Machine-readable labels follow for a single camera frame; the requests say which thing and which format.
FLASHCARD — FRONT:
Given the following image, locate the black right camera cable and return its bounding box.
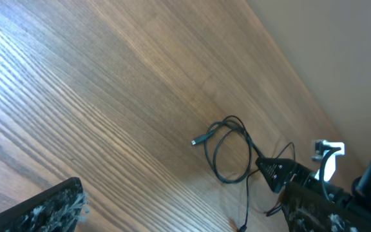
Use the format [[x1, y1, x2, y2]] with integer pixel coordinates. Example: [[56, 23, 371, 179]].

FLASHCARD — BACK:
[[319, 146, 343, 202]]

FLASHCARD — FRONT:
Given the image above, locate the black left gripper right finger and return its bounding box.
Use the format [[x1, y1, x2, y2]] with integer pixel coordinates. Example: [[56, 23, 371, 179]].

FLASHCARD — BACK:
[[280, 182, 371, 232]]

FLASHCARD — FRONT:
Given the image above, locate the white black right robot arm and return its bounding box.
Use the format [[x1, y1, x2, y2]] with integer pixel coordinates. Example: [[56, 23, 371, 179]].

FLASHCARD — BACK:
[[256, 158, 371, 231]]

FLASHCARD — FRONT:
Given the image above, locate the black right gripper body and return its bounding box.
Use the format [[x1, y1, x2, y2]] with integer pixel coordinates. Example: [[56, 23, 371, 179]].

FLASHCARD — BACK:
[[293, 164, 350, 206]]

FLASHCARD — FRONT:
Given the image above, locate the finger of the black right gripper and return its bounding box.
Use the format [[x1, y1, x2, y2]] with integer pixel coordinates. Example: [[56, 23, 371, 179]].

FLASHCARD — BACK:
[[256, 158, 298, 193]]

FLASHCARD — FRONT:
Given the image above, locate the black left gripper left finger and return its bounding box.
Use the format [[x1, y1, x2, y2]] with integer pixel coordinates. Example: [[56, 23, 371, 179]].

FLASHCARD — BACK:
[[0, 177, 90, 232]]

